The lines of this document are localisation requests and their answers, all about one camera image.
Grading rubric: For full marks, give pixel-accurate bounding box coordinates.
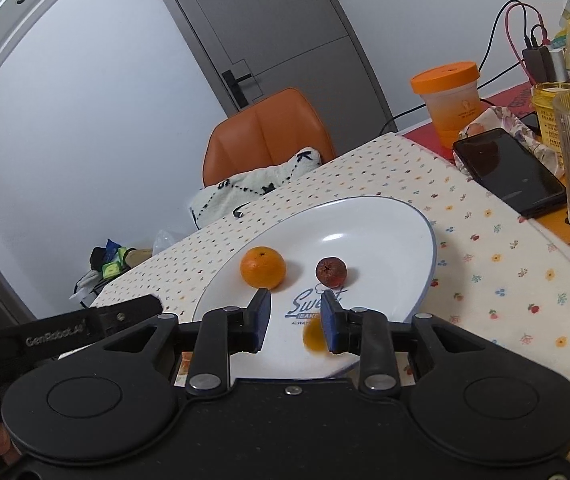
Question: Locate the small orange kumquat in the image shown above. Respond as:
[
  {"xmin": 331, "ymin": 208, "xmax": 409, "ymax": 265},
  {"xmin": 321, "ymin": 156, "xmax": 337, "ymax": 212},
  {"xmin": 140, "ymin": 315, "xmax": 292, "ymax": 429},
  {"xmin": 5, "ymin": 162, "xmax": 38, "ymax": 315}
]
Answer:
[{"xmin": 302, "ymin": 314, "xmax": 327, "ymax": 354}]

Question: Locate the dark red small fruit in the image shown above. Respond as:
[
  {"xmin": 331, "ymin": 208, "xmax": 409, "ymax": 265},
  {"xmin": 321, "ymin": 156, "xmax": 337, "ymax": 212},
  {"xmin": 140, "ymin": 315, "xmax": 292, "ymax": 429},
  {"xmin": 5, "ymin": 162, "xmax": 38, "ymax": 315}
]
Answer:
[{"xmin": 315, "ymin": 257, "xmax": 348, "ymax": 289}]

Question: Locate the large orange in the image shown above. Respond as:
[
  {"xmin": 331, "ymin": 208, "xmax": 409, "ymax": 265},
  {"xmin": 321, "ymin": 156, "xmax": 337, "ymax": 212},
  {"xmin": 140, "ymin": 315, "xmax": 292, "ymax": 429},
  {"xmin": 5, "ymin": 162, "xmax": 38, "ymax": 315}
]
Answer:
[{"xmin": 239, "ymin": 246, "xmax": 287, "ymax": 289}]

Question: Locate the white Sweet bowl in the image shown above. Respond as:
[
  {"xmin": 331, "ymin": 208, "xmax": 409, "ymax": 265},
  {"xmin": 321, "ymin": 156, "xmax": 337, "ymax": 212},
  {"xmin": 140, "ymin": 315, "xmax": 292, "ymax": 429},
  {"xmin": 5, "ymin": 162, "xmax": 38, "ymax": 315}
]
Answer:
[{"xmin": 191, "ymin": 195, "xmax": 438, "ymax": 380}]

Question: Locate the clear plastic bag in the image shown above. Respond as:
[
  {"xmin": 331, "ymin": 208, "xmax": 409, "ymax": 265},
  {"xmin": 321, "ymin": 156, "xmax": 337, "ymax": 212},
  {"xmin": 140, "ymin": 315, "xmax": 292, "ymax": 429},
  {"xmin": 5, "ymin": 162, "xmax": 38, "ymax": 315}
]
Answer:
[{"xmin": 153, "ymin": 230, "xmax": 185, "ymax": 256}]

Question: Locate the black metal shelf rack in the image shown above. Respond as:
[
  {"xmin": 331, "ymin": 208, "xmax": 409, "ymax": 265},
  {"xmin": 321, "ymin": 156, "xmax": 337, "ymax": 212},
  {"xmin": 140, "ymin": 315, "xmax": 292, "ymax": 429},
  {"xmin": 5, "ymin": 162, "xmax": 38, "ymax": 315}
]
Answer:
[{"xmin": 69, "ymin": 261, "xmax": 124, "ymax": 308}]

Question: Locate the white black-patterned cushion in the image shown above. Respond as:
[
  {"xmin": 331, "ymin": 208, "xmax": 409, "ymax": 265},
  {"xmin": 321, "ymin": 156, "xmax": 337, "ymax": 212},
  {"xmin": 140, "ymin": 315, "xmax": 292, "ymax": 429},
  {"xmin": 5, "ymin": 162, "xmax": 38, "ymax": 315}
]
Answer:
[{"xmin": 189, "ymin": 148, "xmax": 322, "ymax": 229}]

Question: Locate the floral white tablecloth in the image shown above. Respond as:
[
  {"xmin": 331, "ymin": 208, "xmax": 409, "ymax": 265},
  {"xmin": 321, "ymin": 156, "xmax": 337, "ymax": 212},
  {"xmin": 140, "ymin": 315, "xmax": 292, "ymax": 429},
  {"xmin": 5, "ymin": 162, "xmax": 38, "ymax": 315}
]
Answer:
[{"xmin": 97, "ymin": 134, "xmax": 570, "ymax": 379}]

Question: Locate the black smartphone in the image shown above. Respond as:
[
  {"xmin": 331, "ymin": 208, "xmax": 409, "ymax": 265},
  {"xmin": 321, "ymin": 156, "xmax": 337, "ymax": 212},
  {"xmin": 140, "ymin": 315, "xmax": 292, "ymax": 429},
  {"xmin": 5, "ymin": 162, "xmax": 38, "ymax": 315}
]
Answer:
[{"xmin": 453, "ymin": 128, "xmax": 567, "ymax": 218}]

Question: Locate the orange leather chair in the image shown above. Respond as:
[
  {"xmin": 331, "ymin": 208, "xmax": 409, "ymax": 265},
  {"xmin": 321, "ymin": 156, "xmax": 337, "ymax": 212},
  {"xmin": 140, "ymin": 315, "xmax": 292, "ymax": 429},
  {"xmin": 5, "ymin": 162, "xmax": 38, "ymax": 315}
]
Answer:
[{"xmin": 203, "ymin": 88, "xmax": 336, "ymax": 186}]

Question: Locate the orange lidded cup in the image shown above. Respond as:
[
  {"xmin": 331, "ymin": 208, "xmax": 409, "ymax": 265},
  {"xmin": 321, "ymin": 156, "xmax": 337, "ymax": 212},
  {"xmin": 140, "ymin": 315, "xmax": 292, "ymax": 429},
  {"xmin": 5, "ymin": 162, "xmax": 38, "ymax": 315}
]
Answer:
[{"xmin": 410, "ymin": 61, "xmax": 483, "ymax": 148}]

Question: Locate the yellow plastic jar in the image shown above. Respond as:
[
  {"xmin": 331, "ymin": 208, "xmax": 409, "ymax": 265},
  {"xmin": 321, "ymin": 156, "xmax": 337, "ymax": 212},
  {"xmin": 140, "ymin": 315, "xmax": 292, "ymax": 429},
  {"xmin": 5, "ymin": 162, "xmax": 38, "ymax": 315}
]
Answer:
[{"xmin": 532, "ymin": 82, "xmax": 570, "ymax": 155}]

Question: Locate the grey door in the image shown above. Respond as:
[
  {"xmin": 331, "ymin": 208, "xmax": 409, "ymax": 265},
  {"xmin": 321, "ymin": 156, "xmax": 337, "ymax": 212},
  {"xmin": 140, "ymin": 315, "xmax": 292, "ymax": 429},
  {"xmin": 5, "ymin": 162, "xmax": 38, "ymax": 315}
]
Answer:
[{"xmin": 163, "ymin": 0, "xmax": 396, "ymax": 148}]

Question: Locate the black door handle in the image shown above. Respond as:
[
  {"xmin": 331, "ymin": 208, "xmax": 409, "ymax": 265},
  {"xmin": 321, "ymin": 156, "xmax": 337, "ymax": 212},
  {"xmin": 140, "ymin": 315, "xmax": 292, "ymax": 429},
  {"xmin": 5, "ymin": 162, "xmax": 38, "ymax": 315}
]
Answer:
[{"xmin": 221, "ymin": 70, "xmax": 253, "ymax": 110}]

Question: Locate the black power cable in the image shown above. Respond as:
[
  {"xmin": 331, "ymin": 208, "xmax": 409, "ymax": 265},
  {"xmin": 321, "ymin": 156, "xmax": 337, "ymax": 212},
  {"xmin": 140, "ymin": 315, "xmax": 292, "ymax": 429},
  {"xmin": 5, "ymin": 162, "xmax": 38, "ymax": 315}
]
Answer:
[{"xmin": 379, "ymin": 0, "xmax": 537, "ymax": 134}]

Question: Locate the red cable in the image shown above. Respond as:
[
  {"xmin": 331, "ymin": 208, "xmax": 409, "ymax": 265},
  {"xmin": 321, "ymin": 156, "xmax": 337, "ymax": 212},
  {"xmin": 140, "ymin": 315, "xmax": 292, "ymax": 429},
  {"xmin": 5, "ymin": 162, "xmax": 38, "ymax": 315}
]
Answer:
[{"xmin": 503, "ymin": 1, "xmax": 551, "ymax": 84}]

